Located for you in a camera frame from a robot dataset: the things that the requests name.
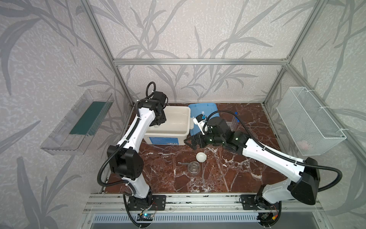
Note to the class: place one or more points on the clear glass flask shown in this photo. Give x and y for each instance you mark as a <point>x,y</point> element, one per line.
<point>194,168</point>

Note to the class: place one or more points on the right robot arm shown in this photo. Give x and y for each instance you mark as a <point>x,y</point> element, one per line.
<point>304,178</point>

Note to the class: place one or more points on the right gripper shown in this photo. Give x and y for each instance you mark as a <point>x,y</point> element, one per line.
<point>200,140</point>

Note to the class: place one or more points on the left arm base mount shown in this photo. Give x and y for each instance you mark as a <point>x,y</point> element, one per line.
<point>151,202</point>

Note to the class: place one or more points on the white wire mesh basket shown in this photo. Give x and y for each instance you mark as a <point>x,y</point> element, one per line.
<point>306,119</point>

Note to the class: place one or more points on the clear acrylic wall shelf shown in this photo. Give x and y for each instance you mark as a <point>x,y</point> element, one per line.
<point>75,132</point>

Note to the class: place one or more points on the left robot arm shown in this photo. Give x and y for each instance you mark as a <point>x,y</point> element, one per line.
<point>124,159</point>

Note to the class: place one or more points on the white plastic storage bin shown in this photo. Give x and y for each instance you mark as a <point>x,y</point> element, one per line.
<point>174,131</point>

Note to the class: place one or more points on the pink object in basket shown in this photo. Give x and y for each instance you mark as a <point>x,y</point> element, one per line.
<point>303,146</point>

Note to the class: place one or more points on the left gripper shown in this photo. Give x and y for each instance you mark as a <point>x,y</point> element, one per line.
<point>159,118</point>

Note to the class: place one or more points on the green circuit board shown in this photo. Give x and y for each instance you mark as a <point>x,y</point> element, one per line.
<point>145,217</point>

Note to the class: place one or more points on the white ceramic dish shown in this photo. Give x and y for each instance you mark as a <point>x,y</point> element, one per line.
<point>201,157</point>

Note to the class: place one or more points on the clear test tube rack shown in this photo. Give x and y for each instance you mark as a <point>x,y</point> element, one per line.
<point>233,124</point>

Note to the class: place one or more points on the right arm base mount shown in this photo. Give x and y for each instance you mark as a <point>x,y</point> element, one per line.
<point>249,202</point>

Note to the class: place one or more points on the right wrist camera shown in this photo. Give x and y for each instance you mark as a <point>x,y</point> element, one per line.
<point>200,121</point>

